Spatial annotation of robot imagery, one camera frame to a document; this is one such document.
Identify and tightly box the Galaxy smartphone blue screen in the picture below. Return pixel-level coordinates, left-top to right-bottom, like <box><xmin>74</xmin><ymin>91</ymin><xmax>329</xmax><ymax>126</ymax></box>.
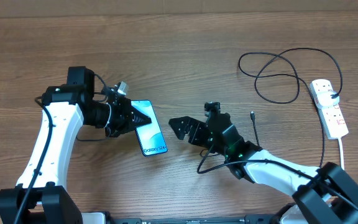
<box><xmin>131</xmin><ymin>100</ymin><xmax>168</xmax><ymax>157</ymax></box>

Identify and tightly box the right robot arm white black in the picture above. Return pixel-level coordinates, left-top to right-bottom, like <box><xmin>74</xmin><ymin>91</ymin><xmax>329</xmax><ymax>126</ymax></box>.
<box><xmin>168</xmin><ymin>111</ymin><xmax>358</xmax><ymax>223</ymax></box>

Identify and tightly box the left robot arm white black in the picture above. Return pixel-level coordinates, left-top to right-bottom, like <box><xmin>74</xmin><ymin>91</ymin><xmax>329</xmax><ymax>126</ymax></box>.
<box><xmin>0</xmin><ymin>66</ymin><xmax>152</xmax><ymax>223</ymax></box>

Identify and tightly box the white charger plug adapter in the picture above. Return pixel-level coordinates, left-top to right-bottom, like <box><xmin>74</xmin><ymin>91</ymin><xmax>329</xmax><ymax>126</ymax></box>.
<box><xmin>314</xmin><ymin>90</ymin><xmax>340</xmax><ymax>109</ymax></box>

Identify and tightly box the white power strip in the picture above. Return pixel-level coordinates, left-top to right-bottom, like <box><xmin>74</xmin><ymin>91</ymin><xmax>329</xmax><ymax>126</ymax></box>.
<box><xmin>310</xmin><ymin>79</ymin><xmax>349</xmax><ymax>139</ymax></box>

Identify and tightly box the white power strip cord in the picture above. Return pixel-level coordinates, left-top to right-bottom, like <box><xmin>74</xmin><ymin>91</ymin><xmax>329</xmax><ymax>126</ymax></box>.
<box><xmin>337</xmin><ymin>138</ymin><xmax>346</xmax><ymax>171</ymax></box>

